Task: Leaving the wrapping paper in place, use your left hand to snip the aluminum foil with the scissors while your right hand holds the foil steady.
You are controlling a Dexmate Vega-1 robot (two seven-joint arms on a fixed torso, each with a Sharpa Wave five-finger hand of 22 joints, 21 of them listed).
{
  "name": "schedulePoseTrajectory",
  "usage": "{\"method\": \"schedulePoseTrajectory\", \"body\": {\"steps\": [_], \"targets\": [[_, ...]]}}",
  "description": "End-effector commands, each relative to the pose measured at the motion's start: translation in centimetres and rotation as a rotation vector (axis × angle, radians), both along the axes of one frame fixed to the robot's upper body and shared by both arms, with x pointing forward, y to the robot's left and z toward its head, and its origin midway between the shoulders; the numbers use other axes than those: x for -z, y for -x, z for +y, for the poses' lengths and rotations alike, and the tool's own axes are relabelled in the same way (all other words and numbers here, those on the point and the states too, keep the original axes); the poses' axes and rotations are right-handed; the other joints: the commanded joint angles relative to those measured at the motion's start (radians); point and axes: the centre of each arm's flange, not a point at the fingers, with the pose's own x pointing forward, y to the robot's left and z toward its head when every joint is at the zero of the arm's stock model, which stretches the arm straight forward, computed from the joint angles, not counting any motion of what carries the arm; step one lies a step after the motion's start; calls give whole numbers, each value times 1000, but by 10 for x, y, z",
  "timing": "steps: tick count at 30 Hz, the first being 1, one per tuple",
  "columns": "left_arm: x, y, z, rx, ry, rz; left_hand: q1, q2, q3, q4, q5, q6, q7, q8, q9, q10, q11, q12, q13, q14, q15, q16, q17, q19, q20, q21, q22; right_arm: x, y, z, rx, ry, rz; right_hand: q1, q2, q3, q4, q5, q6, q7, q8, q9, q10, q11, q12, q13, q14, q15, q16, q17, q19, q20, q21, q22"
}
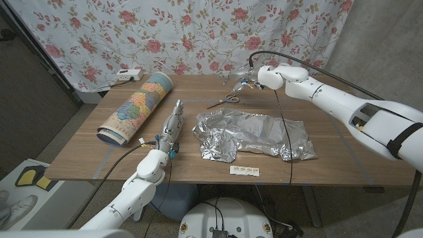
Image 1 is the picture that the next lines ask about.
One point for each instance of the grey table leg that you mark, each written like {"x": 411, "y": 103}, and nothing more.
{"x": 312, "y": 205}

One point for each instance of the white floor sheet yellow shapes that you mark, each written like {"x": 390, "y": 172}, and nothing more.
{"x": 59, "y": 195}

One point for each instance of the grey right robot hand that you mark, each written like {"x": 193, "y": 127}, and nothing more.
{"x": 248, "y": 78}

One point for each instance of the rolled map wrapping paper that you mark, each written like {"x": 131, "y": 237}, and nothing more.
{"x": 138, "y": 105}

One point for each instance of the white label strip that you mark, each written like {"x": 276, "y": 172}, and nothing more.
{"x": 244, "y": 170}

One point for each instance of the crumpled aluminum foil sheet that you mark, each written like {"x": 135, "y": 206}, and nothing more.
{"x": 244, "y": 132}

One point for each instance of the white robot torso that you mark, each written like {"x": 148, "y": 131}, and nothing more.
{"x": 228, "y": 215}

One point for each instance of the white table leg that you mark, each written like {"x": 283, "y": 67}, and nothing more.
{"x": 138, "y": 216}

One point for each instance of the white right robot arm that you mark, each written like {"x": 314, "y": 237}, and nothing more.
{"x": 347, "y": 105}

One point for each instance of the white power strip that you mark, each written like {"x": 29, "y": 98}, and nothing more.
{"x": 129, "y": 75}

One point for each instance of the grey blue round base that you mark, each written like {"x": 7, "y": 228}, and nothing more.
{"x": 175, "y": 201}

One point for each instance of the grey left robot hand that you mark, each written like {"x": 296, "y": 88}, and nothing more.
{"x": 172, "y": 127}

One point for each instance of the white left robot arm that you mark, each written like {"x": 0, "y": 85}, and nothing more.
{"x": 135, "y": 198}

